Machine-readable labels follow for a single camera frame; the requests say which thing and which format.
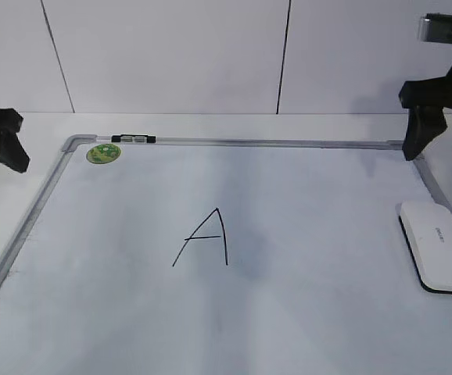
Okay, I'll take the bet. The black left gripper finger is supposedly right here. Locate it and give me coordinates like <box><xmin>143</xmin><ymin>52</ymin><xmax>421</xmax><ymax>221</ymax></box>
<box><xmin>0</xmin><ymin>131</ymin><xmax>30</xmax><ymax>173</ymax></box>

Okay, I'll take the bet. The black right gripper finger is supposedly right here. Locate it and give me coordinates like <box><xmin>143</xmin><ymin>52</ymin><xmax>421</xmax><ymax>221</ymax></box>
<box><xmin>402</xmin><ymin>105</ymin><xmax>447</xmax><ymax>161</ymax></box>

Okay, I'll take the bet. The white whiteboard eraser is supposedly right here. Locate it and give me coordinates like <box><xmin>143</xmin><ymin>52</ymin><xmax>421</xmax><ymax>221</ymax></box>
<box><xmin>399</xmin><ymin>201</ymin><xmax>452</xmax><ymax>294</ymax></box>

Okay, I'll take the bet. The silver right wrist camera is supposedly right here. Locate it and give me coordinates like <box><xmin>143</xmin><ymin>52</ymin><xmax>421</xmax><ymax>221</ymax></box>
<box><xmin>418</xmin><ymin>13</ymin><xmax>452</xmax><ymax>45</ymax></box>

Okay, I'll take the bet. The white whiteboard with grey frame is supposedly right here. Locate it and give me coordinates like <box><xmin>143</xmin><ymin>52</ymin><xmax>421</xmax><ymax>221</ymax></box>
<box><xmin>0</xmin><ymin>135</ymin><xmax>452</xmax><ymax>374</ymax></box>

